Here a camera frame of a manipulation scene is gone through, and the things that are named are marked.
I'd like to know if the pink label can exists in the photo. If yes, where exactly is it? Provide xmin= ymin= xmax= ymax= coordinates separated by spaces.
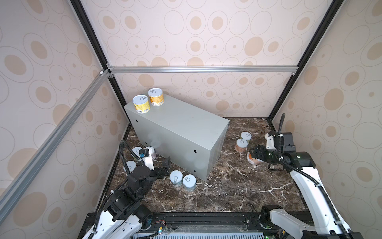
xmin=234 ymin=138 xmax=248 ymax=153
xmin=246 ymin=152 xmax=263 ymax=165

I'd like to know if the tall yellow label can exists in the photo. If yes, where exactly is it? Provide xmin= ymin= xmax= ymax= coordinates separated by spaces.
xmin=132 ymin=95 xmax=150 ymax=114

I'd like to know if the small yellow label can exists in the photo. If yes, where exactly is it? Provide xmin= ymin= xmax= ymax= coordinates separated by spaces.
xmin=148 ymin=88 xmax=164 ymax=106

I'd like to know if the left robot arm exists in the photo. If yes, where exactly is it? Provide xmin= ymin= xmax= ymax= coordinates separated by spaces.
xmin=83 ymin=140 xmax=171 ymax=239

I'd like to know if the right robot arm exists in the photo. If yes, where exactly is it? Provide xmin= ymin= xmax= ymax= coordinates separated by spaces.
xmin=247 ymin=115 xmax=363 ymax=239

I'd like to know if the pink can behind cabinet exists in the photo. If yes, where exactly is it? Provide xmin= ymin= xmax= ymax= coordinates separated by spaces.
xmin=146 ymin=146 xmax=156 ymax=159

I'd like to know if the blue label can left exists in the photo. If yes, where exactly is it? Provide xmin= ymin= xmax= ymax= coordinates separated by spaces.
xmin=169 ymin=170 xmax=183 ymax=187

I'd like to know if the blue label can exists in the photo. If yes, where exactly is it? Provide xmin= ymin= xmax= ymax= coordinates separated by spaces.
xmin=169 ymin=170 xmax=183 ymax=187
xmin=183 ymin=174 xmax=197 ymax=191

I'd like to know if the green label can far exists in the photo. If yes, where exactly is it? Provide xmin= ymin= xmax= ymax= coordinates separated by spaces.
xmin=241 ymin=131 xmax=252 ymax=142

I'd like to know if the blue label can right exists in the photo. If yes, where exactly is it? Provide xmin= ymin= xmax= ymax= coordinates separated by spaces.
xmin=183 ymin=174 xmax=197 ymax=191

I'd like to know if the green can behind cabinet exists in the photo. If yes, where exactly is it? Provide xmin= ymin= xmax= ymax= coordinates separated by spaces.
xmin=132 ymin=146 xmax=142 ymax=157

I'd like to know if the grey metal cabinet box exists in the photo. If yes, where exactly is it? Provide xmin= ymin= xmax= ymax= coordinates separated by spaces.
xmin=124 ymin=95 xmax=229 ymax=181

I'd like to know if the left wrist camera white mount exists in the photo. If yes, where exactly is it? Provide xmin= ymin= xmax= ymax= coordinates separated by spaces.
xmin=139 ymin=148 xmax=154 ymax=170

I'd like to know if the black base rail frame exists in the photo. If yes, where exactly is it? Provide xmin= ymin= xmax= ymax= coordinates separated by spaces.
xmin=77 ymin=211 xmax=336 ymax=239

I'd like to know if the horizontal aluminium back rail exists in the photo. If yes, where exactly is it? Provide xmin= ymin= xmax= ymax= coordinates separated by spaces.
xmin=110 ymin=65 xmax=298 ymax=74

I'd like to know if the aluminium left side rail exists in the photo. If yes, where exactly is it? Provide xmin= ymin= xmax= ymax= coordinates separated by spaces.
xmin=1 ymin=69 xmax=111 ymax=223

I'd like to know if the black right corner post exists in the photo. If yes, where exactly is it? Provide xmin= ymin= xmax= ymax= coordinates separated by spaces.
xmin=268 ymin=0 xmax=345 ymax=121

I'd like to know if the black corner post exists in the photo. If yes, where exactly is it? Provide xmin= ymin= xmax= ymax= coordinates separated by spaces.
xmin=70 ymin=0 xmax=126 ymax=107
xmin=268 ymin=0 xmax=345 ymax=121

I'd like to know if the black left corner post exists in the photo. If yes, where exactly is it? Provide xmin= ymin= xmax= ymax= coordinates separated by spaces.
xmin=70 ymin=0 xmax=126 ymax=107

